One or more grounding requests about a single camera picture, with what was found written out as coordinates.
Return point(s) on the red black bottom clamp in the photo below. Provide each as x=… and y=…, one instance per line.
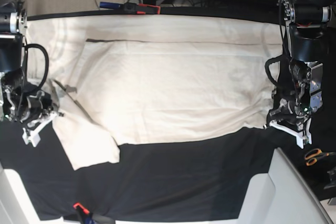
x=84, y=216

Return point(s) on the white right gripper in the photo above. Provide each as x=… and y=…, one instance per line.
x=32, y=129

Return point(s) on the white left side board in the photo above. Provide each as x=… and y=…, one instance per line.
x=16, y=206

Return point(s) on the orange handled scissors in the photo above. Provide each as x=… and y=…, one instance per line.
x=314, y=155

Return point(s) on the red black clamp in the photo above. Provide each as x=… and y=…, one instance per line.
x=84, y=216
x=132, y=8

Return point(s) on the red black top clamp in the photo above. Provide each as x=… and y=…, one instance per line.
x=132, y=8

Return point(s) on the black table cloth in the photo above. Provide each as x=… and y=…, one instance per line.
x=170, y=182

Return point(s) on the white T-shirt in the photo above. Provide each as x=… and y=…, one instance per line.
x=153, y=79

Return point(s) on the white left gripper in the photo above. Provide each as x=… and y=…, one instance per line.
x=301, y=132

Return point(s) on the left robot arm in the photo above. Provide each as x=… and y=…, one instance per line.
x=297, y=73

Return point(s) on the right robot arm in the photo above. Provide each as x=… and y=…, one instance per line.
x=33, y=109

